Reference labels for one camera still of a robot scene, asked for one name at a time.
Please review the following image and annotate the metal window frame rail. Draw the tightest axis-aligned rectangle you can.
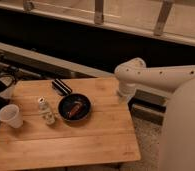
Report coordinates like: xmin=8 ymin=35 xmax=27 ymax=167
xmin=0 ymin=0 xmax=195 ymax=46

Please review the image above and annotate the translucent white plastic cup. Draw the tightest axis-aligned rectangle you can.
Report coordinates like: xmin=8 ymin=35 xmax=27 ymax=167
xmin=0 ymin=104 xmax=23 ymax=128

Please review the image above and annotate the small clear plastic bottle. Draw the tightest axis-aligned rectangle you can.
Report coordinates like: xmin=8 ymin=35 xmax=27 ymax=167
xmin=38 ymin=97 xmax=55 ymax=125

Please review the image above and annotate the black frying pan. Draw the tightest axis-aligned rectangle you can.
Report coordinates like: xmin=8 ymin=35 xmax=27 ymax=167
xmin=52 ymin=79 xmax=91 ymax=122

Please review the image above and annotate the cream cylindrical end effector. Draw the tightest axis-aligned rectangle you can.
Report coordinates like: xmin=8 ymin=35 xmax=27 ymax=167
xmin=117 ymin=82 xmax=136 ymax=102

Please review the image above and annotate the brown sausage in pan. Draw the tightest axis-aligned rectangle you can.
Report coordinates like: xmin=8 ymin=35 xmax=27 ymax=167
xmin=68 ymin=102 xmax=83 ymax=118

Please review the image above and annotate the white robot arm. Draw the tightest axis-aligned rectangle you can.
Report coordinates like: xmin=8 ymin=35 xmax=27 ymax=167
xmin=114 ymin=58 xmax=195 ymax=171

